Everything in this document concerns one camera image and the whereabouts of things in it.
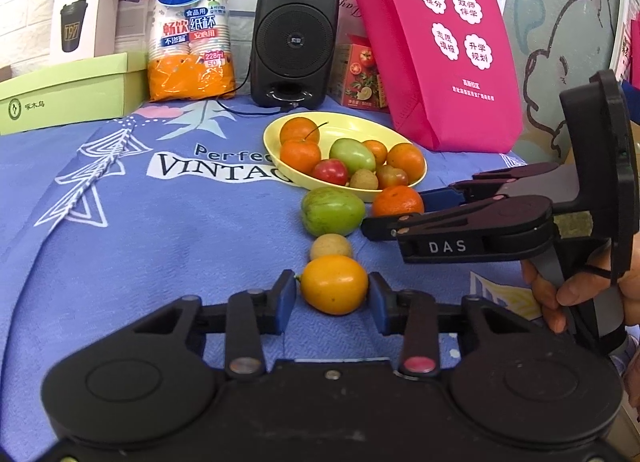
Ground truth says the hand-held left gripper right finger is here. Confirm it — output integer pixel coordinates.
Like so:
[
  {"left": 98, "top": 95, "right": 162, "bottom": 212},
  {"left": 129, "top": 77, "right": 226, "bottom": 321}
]
[{"left": 367, "top": 272, "right": 551, "bottom": 379}]

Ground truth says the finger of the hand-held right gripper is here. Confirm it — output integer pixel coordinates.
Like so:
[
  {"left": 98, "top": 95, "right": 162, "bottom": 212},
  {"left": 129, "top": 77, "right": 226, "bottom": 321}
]
[
  {"left": 361, "top": 194, "right": 506, "bottom": 243},
  {"left": 420, "top": 161, "right": 565, "bottom": 209}
]

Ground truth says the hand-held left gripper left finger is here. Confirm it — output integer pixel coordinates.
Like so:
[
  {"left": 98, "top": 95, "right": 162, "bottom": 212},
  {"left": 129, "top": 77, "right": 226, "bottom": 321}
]
[{"left": 125, "top": 269, "right": 299, "bottom": 383}]

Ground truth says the yellow-orange citrus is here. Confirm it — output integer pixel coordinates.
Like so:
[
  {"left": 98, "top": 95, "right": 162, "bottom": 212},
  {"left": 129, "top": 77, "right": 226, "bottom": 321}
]
[{"left": 299, "top": 255, "right": 370, "bottom": 315}]

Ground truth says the red-orange tomato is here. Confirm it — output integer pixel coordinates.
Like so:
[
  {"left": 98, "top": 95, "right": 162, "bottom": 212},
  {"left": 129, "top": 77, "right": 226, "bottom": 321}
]
[{"left": 376, "top": 164, "right": 410, "bottom": 189}]

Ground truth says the brown longan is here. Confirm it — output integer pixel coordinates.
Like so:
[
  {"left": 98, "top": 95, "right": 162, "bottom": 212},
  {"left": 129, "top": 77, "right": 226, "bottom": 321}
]
[
  {"left": 349, "top": 168, "right": 380, "bottom": 191},
  {"left": 310, "top": 234, "right": 354, "bottom": 263}
]

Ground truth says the small orange tangerine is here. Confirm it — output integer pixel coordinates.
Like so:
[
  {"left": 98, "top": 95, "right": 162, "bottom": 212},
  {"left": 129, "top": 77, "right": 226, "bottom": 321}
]
[{"left": 362, "top": 139, "right": 389, "bottom": 166}]

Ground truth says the small red plum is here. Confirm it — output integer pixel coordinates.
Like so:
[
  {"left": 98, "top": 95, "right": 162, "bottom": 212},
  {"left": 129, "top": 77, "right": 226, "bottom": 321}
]
[{"left": 312, "top": 158, "right": 349, "bottom": 187}]

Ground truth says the yellow plastic plate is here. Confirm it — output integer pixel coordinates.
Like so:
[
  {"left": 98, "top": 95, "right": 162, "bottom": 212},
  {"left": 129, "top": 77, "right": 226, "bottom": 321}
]
[{"left": 263, "top": 111, "right": 428, "bottom": 203}]

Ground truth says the stemmed orange tangerine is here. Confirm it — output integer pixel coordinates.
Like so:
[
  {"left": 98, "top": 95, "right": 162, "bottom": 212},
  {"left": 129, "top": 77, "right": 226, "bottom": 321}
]
[{"left": 279, "top": 116, "right": 329, "bottom": 147}]

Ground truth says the person's right forearm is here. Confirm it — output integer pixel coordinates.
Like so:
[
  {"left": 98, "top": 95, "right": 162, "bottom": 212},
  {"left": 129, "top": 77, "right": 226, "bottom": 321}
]
[{"left": 620, "top": 332, "right": 640, "bottom": 413}]

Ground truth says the person's right hand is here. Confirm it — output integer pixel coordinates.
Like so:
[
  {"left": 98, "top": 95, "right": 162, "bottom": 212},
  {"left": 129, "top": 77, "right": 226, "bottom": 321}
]
[{"left": 520, "top": 243, "right": 615, "bottom": 335}]

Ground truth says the blue printed tablecloth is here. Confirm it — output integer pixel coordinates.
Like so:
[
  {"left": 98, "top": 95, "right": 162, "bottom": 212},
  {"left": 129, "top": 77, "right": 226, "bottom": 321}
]
[{"left": 0, "top": 92, "right": 640, "bottom": 443}]

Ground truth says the pink tote bag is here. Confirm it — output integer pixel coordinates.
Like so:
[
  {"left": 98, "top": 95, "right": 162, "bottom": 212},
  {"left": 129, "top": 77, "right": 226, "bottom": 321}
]
[{"left": 342, "top": 0, "right": 523, "bottom": 153}]

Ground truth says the red juice carton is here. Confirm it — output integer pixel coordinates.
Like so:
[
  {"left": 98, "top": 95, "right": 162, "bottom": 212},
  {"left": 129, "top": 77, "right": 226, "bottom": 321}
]
[{"left": 341, "top": 43, "right": 388, "bottom": 110}]

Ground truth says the black speaker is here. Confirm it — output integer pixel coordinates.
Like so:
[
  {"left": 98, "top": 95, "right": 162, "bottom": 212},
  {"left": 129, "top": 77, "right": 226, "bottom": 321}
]
[{"left": 250, "top": 0, "right": 341, "bottom": 110}]

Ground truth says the orange paper cup pack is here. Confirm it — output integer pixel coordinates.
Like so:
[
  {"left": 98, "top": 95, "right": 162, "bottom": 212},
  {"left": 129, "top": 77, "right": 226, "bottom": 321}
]
[{"left": 145, "top": 0, "right": 237, "bottom": 103}]

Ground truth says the light green lidded box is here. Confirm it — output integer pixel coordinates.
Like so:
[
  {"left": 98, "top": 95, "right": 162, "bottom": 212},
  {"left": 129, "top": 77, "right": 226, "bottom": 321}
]
[{"left": 0, "top": 51, "right": 148, "bottom": 137}]

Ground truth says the white cup box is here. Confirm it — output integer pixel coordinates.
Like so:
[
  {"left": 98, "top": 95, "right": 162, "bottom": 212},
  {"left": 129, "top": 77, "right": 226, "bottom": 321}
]
[{"left": 49, "top": 0, "right": 122, "bottom": 65}]

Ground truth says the black speaker cable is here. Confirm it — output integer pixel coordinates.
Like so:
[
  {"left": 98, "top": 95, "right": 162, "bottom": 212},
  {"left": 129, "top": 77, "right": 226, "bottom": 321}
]
[{"left": 215, "top": 62, "right": 301, "bottom": 118}]

